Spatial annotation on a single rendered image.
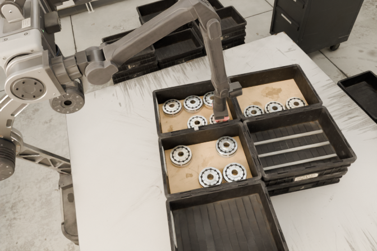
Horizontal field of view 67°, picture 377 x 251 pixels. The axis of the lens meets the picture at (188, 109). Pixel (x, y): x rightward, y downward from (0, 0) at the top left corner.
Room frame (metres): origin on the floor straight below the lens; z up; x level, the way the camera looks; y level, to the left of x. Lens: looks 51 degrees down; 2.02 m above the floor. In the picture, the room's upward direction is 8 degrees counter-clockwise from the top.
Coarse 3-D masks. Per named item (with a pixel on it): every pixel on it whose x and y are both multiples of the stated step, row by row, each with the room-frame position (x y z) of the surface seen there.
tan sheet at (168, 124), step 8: (200, 96) 1.05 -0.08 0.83; (160, 104) 1.04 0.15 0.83; (160, 112) 0.98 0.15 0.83; (184, 112) 0.96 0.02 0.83; (200, 112) 0.94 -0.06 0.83; (208, 112) 0.93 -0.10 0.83; (160, 120) 0.93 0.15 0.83; (168, 120) 0.92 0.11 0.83; (176, 120) 0.91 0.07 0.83; (184, 120) 0.90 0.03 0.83; (208, 120) 0.88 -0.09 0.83; (168, 128) 0.87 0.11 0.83; (176, 128) 0.86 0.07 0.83; (184, 128) 0.85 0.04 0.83
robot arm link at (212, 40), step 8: (200, 24) 0.82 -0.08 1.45; (208, 24) 0.75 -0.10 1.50; (216, 24) 0.74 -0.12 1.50; (208, 32) 0.75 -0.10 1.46; (216, 32) 0.75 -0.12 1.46; (208, 40) 0.78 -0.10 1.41; (216, 40) 0.79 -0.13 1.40; (208, 48) 0.79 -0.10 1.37; (216, 48) 0.79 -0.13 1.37; (208, 56) 0.80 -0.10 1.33; (216, 56) 0.79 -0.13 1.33; (216, 64) 0.80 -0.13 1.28; (224, 64) 0.81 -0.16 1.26; (216, 72) 0.80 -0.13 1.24; (224, 72) 0.81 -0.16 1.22; (216, 80) 0.80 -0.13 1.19; (224, 80) 0.81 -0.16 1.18; (216, 88) 0.81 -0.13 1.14; (224, 88) 0.81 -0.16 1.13
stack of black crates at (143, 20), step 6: (162, 0) 2.54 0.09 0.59; (168, 0) 2.55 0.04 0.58; (174, 0) 2.57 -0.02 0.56; (138, 6) 2.49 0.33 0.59; (144, 6) 2.50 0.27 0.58; (150, 6) 2.51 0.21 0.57; (156, 6) 2.52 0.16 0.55; (162, 6) 2.54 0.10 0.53; (168, 6) 2.55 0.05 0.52; (138, 12) 2.39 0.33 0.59; (144, 12) 2.49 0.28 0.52; (150, 12) 2.51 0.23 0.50; (156, 12) 2.52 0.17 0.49; (144, 18) 2.44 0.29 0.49; (150, 18) 2.43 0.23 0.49; (186, 24) 2.29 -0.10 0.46; (174, 30) 2.27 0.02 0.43; (180, 30) 2.29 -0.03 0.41
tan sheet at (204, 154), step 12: (204, 144) 0.74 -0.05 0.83; (240, 144) 0.71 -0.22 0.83; (168, 156) 0.70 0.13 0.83; (180, 156) 0.69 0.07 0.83; (192, 156) 0.68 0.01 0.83; (204, 156) 0.68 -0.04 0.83; (216, 156) 0.67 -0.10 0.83; (240, 156) 0.65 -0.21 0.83; (168, 168) 0.64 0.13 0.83; (180, 168) 0.63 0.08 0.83; (192, 168) 0.62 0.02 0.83; (204, 168) 0.62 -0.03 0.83; (216, 168) 0.61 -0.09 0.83; (180, 180) 0.57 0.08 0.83; (192, 180) 0.56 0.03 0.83
